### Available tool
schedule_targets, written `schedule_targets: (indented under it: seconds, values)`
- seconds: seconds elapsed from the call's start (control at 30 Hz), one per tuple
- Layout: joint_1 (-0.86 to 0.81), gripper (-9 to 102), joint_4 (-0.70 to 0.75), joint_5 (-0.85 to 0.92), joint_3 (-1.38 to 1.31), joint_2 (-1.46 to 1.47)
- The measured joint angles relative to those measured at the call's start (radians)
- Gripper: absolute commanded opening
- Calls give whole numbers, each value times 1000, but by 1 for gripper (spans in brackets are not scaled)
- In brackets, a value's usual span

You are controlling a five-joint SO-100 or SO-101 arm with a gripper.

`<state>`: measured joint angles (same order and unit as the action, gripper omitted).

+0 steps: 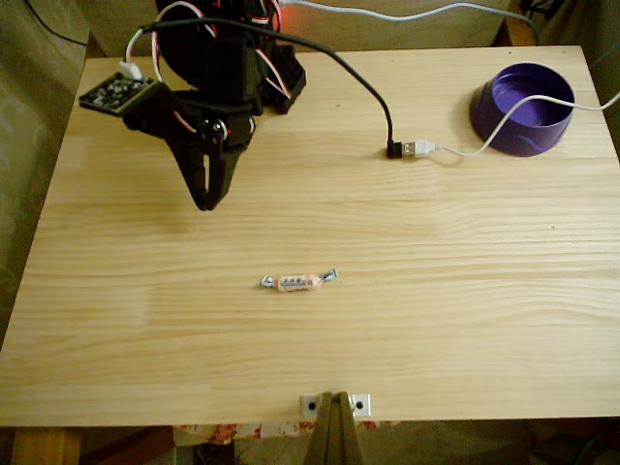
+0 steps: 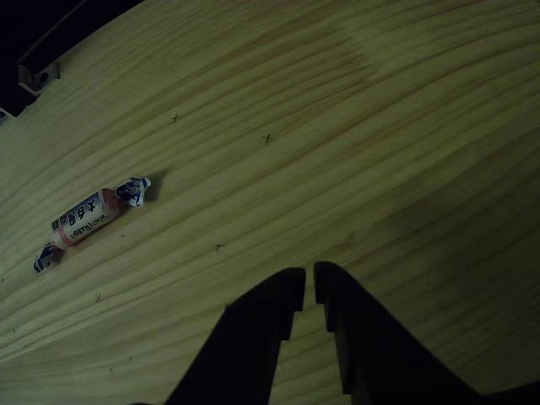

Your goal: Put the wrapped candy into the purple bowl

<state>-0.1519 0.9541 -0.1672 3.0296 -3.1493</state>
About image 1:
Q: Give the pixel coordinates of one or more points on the red floral cloth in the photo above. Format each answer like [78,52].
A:
[223,431]

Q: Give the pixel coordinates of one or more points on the white pink candy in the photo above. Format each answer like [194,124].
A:
[296,283]

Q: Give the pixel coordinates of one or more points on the bare camera circuit board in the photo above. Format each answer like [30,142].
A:
[116,92]

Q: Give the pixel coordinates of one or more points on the purple plastic bowl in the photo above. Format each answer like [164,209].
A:
[520,131]

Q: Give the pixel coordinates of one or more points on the brown camera stand pole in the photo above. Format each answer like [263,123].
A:
[334,431]

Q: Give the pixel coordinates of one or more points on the small metal bracket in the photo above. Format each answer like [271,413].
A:
[361,406]

